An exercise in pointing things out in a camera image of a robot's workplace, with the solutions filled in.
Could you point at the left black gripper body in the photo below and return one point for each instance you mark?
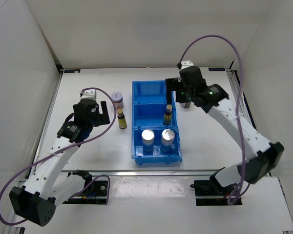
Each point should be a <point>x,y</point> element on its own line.
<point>94,120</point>

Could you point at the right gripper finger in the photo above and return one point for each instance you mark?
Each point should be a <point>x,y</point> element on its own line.
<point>172,85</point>
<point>182,96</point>

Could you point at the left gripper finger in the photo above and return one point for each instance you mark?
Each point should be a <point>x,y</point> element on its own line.
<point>76,108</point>
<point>103,117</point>

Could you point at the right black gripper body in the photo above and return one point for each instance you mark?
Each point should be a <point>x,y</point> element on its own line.
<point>189,93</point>

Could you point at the yellow-label small bottle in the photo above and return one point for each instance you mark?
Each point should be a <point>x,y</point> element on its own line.
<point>167,115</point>
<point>121,119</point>

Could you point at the dark sauce jar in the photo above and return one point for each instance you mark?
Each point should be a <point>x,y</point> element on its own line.
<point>185,105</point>
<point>117,98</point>

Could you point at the silver-lid shaker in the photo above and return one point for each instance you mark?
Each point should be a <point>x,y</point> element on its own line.
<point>148,137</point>
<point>167,139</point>

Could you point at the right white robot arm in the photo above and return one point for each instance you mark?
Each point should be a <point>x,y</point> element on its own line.
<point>214,101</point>

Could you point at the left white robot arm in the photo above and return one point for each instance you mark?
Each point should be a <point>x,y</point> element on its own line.
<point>37,199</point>

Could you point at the right blue corner label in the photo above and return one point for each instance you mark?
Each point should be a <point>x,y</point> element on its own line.
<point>216,69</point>

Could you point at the blue corner label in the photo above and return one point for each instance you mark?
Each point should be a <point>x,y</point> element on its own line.
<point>72,71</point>
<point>216,69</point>

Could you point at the left blue corner label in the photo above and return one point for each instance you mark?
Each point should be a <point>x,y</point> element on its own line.
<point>72,71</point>

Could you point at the blue three-compartment plastic bin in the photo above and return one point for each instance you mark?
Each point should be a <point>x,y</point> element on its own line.
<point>148,108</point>

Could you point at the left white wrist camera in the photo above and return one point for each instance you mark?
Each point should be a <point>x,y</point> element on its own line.
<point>88,94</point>

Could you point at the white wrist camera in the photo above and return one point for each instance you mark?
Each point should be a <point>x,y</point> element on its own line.
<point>88,94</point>
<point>184,64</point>

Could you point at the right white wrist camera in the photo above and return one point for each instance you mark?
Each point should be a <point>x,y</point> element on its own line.
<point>184,64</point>

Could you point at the left aluminium frame rail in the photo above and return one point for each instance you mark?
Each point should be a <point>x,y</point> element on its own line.
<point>47,119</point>

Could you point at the aluminium frame rail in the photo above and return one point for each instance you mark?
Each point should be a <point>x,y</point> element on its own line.
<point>141,173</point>
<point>241,102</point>
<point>47,119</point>

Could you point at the right aluminium frame rail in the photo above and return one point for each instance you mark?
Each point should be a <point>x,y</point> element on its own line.
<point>241,102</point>

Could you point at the front aluminium frame rail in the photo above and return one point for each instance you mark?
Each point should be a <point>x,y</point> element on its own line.
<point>141,173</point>

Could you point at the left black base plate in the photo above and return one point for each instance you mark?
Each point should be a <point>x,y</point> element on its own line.
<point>98,193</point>

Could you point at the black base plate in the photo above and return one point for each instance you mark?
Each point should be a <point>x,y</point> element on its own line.
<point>98,193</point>
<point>207,195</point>

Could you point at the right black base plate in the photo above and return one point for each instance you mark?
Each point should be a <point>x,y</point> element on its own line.
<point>207,195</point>

